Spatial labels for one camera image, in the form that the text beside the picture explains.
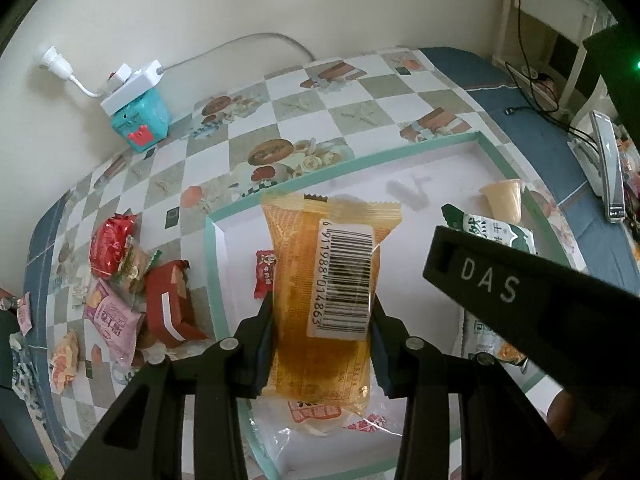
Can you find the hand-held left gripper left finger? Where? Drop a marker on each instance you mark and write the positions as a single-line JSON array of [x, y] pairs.
[[261, 360]]

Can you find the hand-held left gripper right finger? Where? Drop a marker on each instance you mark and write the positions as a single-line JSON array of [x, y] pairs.
[[381, 360]]

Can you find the green white cracker bag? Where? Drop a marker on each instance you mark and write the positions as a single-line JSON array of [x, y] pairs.
[[480, 340]]

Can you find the green milk snack packet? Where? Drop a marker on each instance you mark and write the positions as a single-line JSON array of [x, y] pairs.
[[500, 237]]

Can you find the orange cake packet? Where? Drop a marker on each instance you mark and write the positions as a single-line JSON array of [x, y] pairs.
[[295, 285]]

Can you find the small red candy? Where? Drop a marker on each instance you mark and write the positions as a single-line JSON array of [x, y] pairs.
[[263, 275]]

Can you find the clear round bun packet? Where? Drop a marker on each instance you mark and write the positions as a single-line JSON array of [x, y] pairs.
[[300, 440]]

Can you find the pale yellow jelly cup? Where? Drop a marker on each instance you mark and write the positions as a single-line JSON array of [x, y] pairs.
[[502, 200]]

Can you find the dark red snack packet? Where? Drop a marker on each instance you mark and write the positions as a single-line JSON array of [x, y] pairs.
[[167, 305]]

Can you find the pink snack packet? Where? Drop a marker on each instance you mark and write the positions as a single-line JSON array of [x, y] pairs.
[[112, 322]]

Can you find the green label cracker packet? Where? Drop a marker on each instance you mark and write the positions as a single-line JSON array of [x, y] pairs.
[[132, 267]]

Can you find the teal shallow cardboard box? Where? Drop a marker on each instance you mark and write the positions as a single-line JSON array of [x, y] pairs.
[[450, 165]]

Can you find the bright red snack packet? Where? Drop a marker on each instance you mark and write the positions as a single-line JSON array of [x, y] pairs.
[[110, 247]]

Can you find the orange white rice cracker packet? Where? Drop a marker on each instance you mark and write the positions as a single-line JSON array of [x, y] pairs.
[[65, 360]]

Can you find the white phone stand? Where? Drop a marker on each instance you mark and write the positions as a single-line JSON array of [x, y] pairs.
[[584, 160]]

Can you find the smartphone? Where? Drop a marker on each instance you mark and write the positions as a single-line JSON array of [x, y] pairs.
[[607, 160]]

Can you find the pile of colourful small items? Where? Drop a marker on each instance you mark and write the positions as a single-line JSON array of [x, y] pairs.
[[631, 160]]

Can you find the crumpled white wrappers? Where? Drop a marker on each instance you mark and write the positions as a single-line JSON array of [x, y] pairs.
[[22, 370]]

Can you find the pink paper wrapper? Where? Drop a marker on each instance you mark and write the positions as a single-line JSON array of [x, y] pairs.
[[23, 312]]

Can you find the teal toy box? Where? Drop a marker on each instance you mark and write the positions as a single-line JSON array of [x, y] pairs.
[[142, 120]]

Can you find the white wooden chair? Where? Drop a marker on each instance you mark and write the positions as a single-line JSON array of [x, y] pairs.
[[550, 5]]

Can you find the white power strip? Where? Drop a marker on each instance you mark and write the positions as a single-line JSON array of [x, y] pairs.
[[132, 90]]

